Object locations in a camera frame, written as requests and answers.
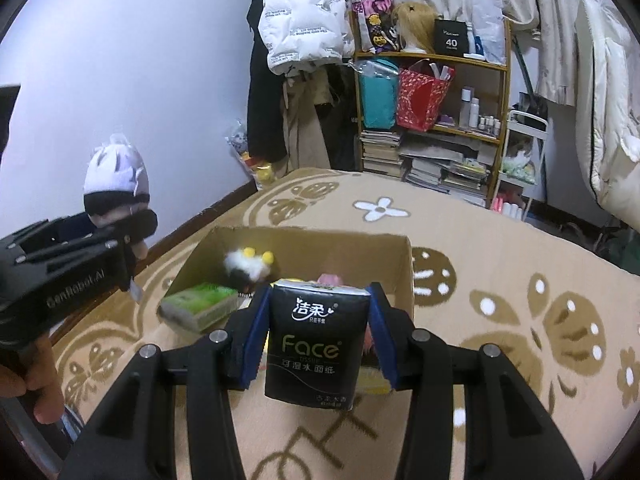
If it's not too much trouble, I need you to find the white plastic bag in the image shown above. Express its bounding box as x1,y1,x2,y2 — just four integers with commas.
470,0,508,66

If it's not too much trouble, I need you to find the beige hanging garment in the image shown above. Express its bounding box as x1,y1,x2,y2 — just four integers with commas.
280,67,333,168

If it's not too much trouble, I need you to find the stack of books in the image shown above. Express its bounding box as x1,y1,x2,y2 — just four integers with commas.
359,130,403,177

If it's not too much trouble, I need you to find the white trolley cart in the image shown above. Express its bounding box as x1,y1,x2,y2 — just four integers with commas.
492,92,551,221

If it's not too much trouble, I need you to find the teal bag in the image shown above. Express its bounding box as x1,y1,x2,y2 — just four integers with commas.
357,59,402,128

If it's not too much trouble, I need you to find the black and pink patterned bag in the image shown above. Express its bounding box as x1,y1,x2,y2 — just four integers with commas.
350,0,398,53

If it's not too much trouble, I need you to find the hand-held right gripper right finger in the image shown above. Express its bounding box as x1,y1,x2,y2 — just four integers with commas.
366,281,586,480

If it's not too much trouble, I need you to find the black box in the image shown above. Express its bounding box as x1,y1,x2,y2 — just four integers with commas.
433,18,473,56

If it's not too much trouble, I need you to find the black hanging coat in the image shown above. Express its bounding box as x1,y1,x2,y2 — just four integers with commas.
246,0,288,158

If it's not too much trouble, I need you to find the dark hanging garment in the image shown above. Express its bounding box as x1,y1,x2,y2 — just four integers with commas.
312,62,363,171

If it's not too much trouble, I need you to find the green tissue pack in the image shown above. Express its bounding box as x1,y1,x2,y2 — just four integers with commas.
159,282,241,335

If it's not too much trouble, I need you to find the pale curtain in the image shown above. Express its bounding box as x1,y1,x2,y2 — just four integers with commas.
330,0,591,106

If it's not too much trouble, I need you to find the white puffer jacket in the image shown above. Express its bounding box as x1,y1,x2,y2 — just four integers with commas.
260,0,356,77

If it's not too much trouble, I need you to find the white fluffy plush toy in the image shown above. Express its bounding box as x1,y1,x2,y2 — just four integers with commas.
222,246,277,291

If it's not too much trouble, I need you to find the row of cosmetic bottles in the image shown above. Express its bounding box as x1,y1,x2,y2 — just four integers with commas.
457,86,502,137

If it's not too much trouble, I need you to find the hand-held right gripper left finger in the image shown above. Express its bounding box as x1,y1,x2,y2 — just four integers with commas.
60,282,275,480

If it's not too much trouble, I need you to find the pile of papers and magazines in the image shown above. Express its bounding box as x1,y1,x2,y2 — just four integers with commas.
400,132,501,196

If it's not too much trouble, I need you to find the white-haired purple plush doll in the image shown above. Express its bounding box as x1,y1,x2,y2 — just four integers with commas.
82,132,152,306

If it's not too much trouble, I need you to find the person's left hand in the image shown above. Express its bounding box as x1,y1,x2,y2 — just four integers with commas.
0,332,67,426

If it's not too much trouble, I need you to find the wooden shelf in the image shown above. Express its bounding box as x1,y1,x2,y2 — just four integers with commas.
352,17,513,211

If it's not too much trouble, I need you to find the blonde wig on mannequin head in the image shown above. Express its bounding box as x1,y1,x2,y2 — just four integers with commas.
391,2,441,54

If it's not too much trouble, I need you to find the black tissue pack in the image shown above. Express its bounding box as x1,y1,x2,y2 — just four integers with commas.
264,279,372,408

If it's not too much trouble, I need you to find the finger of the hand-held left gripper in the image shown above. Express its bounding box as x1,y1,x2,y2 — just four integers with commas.
0,211,101,243
0,209,159,267

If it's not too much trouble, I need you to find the clear plastic bag of toys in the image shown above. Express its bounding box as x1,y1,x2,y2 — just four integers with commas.
225,120,276,191

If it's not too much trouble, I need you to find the cardboard box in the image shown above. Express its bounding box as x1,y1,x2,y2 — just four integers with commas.
158,225,416,361

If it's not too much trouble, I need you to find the white bedding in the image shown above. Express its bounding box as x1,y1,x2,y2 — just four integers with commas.
574,0,640,221

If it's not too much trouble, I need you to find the red patterned gift bag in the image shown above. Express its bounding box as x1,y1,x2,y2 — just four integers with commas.
396,59,455,132

